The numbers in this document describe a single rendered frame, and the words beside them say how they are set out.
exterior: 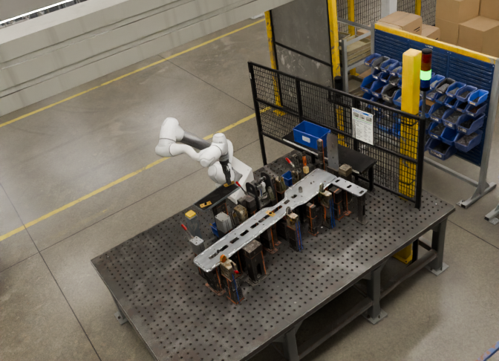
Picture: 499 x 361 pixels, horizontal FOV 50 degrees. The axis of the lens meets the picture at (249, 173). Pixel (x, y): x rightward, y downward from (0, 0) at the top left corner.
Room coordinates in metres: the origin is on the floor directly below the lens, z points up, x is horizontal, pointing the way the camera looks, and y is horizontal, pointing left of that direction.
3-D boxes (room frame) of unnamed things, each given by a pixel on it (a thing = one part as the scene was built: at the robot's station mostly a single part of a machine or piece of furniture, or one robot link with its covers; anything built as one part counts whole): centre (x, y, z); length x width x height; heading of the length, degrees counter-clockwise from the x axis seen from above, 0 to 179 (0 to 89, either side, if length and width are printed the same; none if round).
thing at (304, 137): (3.95, -0.60, 1.10); 0.30 x 0.17 x 0.13; 39
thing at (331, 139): (3.54, -0.70, 1.17); 0.12 x 0.01 x 0.34; 37
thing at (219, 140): (3.30, 0.18, 1.58); 0.13 x 0.11 x 0.16; 147
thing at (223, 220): (3.05, 0.26, 0.90); 0.13 x 0.10 x 0.41; 37
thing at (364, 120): (3.64, -0.98, 1.30); 0.23 x 0.02 x 0.31; 37
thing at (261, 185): (3.34, -0.06, 0.94); 0.18 x 0.13 x 0.49; 127
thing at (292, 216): (3.01, -0.26, 0.87); 0.12 x 0.09 x 0.35; 37
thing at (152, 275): (3.22, -0.08, 0.68); 2.56 x 1.61 x 0.04; 120
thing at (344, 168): (3.45, -0.78, 0.88); 0.08 x 0.08 x 0.36; 37
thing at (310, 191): (3.10, -0.09, 1.00); 1.38 x 0.22 x 0.02; 127
